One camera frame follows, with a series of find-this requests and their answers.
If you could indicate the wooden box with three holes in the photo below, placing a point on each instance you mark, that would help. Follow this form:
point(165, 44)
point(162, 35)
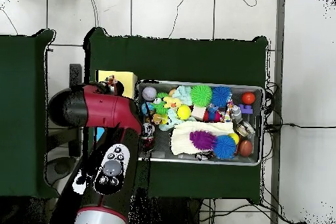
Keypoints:
point(128, 82)

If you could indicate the purple spiky toy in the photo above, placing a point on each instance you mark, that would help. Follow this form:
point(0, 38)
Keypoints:
point(203, 140)

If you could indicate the green spiky ball with eyes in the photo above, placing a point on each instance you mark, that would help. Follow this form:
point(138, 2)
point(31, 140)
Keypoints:
point(161, 108)

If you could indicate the dark green side-table cloth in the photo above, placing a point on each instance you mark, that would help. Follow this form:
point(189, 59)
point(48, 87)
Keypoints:
point(21, 76)

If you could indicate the mint green cloth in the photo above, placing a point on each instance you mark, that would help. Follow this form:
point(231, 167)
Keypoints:
point(185, 95)

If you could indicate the cream muslin cloth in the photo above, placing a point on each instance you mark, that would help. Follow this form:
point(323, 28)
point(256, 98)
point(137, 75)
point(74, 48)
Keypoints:
point(183, 137)

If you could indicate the blue spiky ball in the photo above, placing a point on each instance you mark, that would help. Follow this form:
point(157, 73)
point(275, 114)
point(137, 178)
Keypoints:
point(225, 147)
point(221, 96)

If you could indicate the yellow tennis ball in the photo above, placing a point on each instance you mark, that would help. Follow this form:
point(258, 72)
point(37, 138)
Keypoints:
point(183, 112)

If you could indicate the black upright panel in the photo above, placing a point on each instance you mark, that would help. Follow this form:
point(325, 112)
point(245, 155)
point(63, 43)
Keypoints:
point(75, 75)

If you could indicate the shallow mesh bin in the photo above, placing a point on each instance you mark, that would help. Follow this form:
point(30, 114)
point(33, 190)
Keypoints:
point(254, 155)

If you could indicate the green spiky ball white nub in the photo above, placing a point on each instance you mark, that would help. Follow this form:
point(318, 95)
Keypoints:
point(201, 95)

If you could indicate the black and white soccer ball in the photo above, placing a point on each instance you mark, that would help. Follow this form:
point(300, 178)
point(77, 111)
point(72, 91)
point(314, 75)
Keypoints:
point(148, 129)

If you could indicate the dark green table cloth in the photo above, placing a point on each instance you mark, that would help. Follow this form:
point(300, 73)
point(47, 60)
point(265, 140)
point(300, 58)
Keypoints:
point(183, 58)

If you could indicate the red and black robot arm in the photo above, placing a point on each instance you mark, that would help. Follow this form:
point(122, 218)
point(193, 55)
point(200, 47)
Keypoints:
point(105, 108)

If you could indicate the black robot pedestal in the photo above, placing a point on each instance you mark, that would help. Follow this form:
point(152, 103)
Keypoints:
point(170, 213)

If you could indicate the blue globe ball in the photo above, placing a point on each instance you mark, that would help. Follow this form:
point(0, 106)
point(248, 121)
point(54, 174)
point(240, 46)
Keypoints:
point(145, 108)

